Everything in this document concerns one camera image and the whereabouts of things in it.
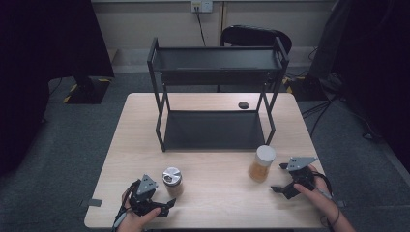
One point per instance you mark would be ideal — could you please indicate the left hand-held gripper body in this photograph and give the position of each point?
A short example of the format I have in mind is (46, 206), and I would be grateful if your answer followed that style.
(146, 185)

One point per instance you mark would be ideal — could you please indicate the person's left hand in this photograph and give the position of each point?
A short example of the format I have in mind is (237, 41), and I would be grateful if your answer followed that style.
(135, 222)

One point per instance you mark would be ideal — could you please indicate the black round table grommet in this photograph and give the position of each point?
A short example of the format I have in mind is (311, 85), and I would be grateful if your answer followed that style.
(243, 105)

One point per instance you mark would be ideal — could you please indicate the silver lid glass jar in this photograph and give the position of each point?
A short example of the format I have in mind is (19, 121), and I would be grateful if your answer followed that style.
(172, 182)

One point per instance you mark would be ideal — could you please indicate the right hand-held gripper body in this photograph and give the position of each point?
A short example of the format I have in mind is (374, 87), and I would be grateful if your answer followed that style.
(299, 162)

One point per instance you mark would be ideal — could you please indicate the black chair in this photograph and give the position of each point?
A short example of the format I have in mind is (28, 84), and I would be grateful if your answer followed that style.
(251, 35)

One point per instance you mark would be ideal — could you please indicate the white wall outlet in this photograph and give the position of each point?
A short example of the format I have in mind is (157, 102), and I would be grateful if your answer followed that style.
(202, 5)

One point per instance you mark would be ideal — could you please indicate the white lid glass jar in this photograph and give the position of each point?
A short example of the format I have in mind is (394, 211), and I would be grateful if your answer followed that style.
(261, 164)

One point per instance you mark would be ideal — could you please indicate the black stand base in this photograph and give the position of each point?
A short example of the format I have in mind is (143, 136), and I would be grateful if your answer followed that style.
(88, 92)
(307, 88)

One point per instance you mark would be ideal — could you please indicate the dark curtain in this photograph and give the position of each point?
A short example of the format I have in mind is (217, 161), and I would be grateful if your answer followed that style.
(380, 64)
(48, 38)

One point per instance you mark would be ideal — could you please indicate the black metal shelf rack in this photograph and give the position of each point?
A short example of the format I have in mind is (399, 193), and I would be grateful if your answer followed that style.
(212, 130)

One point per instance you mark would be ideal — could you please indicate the grey tape piece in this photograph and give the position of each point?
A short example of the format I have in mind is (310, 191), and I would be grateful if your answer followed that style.
(93, 202)
(341, 203)

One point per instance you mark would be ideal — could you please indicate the person's right hand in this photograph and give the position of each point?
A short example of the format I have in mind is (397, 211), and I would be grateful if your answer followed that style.
(319, 196)

